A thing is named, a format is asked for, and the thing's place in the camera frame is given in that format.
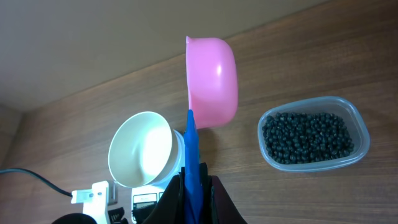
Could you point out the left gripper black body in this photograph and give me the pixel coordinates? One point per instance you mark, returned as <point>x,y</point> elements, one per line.
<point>116,216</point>

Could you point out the white bowl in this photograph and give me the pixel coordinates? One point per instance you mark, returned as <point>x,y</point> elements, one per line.
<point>145,150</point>

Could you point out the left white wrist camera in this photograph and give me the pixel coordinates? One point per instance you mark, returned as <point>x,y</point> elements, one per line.
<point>97,200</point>

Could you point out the pink scoop blue handle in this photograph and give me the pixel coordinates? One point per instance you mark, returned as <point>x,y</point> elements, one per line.
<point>212,87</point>

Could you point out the white digital kitchen scale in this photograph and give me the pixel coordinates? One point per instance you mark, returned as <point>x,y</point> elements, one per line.
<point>146,195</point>

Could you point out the black beans pile in container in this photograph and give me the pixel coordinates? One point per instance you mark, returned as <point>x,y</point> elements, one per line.
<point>299,138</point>

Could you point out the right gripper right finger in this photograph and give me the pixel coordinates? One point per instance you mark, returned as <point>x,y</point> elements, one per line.
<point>218,207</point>

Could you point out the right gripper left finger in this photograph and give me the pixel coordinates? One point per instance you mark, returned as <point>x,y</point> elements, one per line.
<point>170,208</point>

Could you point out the clear plastic container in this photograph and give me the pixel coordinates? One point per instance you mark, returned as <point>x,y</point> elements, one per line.
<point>326,104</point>

